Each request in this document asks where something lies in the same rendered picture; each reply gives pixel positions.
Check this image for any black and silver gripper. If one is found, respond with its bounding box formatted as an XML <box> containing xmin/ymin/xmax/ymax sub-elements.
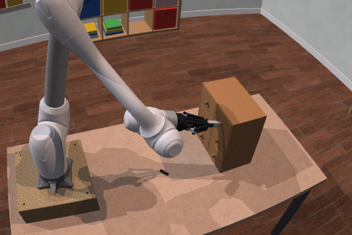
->
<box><xmin>176</xmin><ymin>111</ymin><xmax>220</xmax><ymax>135</ymax></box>

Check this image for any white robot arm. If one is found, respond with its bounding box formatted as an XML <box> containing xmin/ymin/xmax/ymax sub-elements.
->
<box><xmin>29</xmin><ymin>0</ymin><xmax>184</xmax><ymax>195</ymax></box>

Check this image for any brown wooden chest of drawers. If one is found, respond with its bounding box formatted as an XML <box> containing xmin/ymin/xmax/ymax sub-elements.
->
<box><xmin>202</xmin><ymin>77</ymin><xmax>267</xmax><ymax>173</ymax></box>

